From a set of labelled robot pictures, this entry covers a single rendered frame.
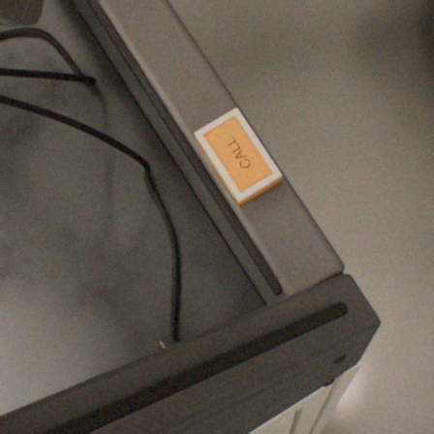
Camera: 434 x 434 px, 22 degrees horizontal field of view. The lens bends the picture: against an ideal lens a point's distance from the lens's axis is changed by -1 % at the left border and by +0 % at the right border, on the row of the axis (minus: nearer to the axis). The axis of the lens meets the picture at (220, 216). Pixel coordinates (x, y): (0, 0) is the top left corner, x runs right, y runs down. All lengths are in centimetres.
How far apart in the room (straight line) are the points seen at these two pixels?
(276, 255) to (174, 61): 14
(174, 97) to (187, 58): 3
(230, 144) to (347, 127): 104
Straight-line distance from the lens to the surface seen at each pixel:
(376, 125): 170
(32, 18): 38
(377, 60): 174
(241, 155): 66
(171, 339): 76
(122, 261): 79
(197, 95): 69
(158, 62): 70
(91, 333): 78
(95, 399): 51
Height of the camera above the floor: 159
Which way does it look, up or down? 75 degrees down
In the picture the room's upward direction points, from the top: 8 degrees counter-clockwise
